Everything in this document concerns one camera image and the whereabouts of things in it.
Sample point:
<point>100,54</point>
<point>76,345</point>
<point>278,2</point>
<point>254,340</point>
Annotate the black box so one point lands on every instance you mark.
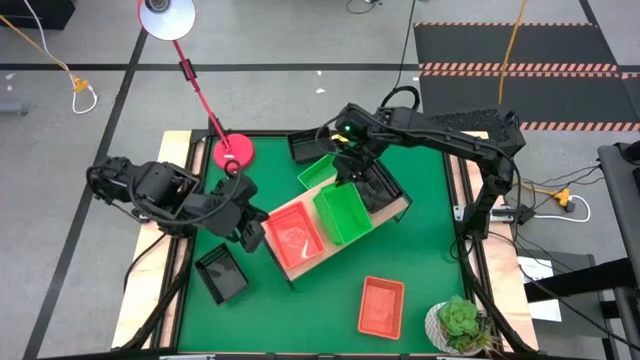
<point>35,12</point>

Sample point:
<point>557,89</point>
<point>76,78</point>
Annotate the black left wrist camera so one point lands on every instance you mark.
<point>237,190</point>

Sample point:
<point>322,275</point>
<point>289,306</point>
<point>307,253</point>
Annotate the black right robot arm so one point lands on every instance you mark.
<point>440,130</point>

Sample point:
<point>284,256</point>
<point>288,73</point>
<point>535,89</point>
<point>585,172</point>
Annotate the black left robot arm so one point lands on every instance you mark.
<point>150,190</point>

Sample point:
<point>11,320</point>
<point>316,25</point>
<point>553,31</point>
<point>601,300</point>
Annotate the silver metal bracket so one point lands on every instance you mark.
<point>459,212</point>

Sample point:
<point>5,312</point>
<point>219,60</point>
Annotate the black power adapter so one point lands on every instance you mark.
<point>525,215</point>

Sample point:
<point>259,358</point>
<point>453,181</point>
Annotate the grey floor object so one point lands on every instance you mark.
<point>12,109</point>

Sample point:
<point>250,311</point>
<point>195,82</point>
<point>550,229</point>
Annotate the succulent in white pot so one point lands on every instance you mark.
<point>457,320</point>

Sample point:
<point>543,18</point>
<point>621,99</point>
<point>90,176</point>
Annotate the wooden board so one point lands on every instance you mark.
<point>315,260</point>

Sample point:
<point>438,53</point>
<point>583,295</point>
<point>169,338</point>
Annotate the yellow tag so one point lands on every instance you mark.
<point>341,138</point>

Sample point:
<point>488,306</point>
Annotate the orange power plug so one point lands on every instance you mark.
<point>564,197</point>

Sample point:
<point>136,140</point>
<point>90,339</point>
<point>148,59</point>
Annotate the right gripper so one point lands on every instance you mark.
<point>357,162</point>

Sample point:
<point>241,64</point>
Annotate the green slotted plastic basket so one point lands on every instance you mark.
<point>345,215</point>
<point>316,175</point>

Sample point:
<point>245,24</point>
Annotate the red desk lamp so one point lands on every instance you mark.
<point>235,150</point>

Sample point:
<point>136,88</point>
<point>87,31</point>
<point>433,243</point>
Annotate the black bar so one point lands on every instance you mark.
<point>590,280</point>

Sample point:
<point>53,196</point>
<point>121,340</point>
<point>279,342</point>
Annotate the orange slotted plastic basket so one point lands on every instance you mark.
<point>380,307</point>
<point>295,235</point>

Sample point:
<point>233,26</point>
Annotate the black floor mat striped edges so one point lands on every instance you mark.
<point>565,100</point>

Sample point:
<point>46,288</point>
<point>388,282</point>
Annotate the black perforated computer case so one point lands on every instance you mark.
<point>470,117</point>

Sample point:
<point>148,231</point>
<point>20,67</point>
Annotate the white paper sheet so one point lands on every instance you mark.
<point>535,267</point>

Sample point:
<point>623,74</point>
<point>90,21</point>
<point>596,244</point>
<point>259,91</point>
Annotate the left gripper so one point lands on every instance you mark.
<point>217,215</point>

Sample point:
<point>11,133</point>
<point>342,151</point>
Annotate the green table mat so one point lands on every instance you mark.
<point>325,310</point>

